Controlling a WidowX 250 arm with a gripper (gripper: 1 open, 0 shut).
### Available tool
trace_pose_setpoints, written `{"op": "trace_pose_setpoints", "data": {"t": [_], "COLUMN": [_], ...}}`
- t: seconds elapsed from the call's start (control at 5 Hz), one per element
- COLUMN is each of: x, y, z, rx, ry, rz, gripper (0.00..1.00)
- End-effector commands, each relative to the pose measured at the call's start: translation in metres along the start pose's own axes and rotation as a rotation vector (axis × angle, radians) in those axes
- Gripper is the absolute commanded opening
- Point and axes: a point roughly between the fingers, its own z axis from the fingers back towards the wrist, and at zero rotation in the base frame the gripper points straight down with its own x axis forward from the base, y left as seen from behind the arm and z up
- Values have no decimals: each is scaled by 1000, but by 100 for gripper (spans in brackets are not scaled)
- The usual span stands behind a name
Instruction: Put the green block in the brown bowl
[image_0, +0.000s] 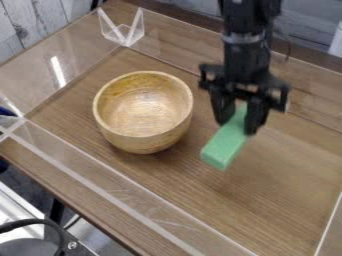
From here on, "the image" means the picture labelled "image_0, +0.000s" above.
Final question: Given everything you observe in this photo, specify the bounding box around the green rectangular block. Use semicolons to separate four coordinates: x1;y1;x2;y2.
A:
200;104;248;171

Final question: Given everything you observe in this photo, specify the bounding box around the clear acrylic enclosure wall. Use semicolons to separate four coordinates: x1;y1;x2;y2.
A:
0;1;342;256

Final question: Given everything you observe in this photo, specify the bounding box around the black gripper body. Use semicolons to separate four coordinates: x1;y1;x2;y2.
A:
199;31;291;112

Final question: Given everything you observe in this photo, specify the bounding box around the black table leg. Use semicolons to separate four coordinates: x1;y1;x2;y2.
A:
49;199;65;224

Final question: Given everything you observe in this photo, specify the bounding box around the brown wooden bowl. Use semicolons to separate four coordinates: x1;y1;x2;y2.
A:
92;71;193;154

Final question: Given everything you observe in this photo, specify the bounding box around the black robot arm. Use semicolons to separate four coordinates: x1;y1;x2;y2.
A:
199;0;291;135

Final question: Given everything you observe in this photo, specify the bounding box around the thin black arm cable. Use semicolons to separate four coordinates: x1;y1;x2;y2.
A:
271;31;292;63

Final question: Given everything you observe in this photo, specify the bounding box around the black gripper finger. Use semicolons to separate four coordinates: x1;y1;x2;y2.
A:
209;88;235;125
244;96;270;136

